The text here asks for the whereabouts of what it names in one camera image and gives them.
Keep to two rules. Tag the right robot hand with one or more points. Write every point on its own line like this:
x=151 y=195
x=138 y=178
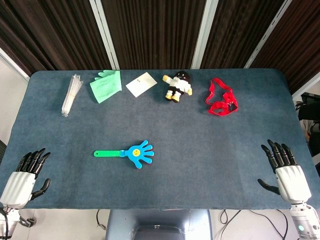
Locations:
x=293 y=181

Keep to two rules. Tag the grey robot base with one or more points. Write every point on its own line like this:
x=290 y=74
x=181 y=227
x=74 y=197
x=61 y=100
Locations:
x=158 y=223

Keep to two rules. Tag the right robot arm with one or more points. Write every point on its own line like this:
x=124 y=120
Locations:
x=305 y=220

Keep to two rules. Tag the black equipment pile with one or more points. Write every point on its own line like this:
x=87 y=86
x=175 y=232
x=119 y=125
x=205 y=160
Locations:
x=308 y=117

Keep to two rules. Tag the green plastic glove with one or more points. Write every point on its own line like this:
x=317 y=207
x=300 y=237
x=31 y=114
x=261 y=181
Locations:
x=106 y=86

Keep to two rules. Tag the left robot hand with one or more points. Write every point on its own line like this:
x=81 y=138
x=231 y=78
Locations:
x=18 y=183

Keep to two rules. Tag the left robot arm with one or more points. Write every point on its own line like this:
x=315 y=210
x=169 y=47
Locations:
x=8 y=220

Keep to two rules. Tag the clear plastic straw bundle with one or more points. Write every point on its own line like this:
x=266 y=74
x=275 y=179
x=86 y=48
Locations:
x=71 y=95

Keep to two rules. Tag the plush doll white shirt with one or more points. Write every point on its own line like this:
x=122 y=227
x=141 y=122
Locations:
x=178 y=86

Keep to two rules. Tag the blue table cloth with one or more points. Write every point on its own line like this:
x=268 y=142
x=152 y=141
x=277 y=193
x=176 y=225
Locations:
x=175 y=130

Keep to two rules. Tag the white paper card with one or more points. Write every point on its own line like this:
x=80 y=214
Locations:
x=141 y=84

